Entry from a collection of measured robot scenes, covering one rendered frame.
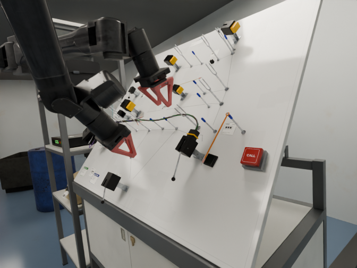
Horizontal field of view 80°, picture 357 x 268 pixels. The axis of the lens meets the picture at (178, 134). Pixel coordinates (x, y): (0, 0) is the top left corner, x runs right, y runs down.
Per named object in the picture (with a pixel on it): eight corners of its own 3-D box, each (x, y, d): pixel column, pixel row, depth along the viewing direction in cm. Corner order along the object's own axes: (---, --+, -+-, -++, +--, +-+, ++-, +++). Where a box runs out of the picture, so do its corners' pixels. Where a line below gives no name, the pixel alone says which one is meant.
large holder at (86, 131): (109, 129, 138) (90, 117, 130) (111, 144, 124) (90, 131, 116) (102, 136, 139) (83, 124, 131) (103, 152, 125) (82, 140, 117)
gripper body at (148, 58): (153, 75, 63) (142, 50, 60) (172, 73, 55) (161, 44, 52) (135, 84, 61) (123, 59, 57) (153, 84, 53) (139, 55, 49)
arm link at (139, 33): (128, 29, 49) (146, 22, 52) (114, 36, 54) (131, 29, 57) (141, 59, 52) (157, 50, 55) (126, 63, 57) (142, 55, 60)
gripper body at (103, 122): (115, 124, 59) (96, 105, 55) (131, 131, 51) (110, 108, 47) (99, 141, 57) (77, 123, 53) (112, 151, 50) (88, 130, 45)
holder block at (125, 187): (112, 207, 90) (92, 199, 85) (126, 180, 95) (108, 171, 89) (117, 210, 87) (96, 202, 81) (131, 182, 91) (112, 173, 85)
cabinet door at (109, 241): (135, 303, 95) (125, 220, 91) (90, 251, 136) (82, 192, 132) (138, 300, 97) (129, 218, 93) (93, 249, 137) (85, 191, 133)
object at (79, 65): (58, 86, 136) (53, 55, 134) (49, 91, 152) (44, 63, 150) (103, 87, 157) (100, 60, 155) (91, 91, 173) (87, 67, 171)
